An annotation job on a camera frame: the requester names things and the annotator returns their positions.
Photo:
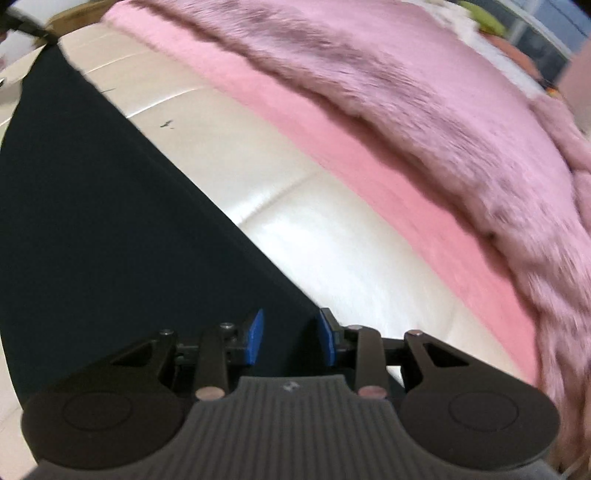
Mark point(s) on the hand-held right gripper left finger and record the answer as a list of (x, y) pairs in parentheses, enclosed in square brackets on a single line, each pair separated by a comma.
[(255, 339)]

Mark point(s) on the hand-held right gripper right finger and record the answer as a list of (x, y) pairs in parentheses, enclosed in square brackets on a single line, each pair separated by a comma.
[(326, 339)]

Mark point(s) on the black pants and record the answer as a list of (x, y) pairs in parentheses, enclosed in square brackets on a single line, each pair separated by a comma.
[(101, 230)]

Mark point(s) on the white leather bench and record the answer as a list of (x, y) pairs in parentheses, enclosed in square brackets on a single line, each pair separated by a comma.
[(295, 230)]

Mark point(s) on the pink bed sheet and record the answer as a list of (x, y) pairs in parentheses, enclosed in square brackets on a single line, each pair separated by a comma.
[(323, 124)]

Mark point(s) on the pink fluffy blanket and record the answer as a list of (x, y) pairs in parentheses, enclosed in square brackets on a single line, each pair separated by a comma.
[(438, 115)]

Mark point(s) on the orange pillow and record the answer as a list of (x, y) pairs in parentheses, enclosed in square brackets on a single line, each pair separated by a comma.
[(517, 57)]

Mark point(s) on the pink curtain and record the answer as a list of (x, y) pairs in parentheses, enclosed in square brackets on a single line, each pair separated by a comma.
[(577, 87)]

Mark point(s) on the green pillow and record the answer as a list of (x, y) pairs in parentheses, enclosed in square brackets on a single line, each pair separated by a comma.
[(485, 16)]

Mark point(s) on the barred window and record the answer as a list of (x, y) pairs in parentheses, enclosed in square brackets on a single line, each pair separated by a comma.
[(540, 37)]

